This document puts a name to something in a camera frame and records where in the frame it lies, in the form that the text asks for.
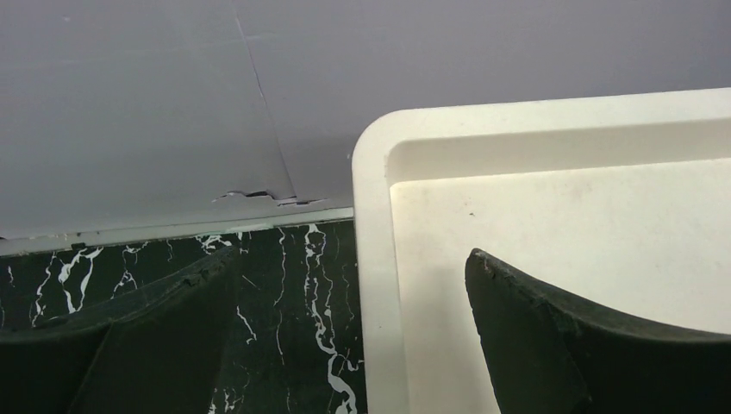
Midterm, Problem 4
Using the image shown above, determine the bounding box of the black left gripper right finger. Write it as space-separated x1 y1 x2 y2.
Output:
465 248 730 413

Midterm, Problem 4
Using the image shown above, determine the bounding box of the white drawer organizer box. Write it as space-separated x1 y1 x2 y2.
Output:
352 88 730 413

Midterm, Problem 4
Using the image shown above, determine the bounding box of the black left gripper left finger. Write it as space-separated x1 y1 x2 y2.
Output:
1 247 239 413

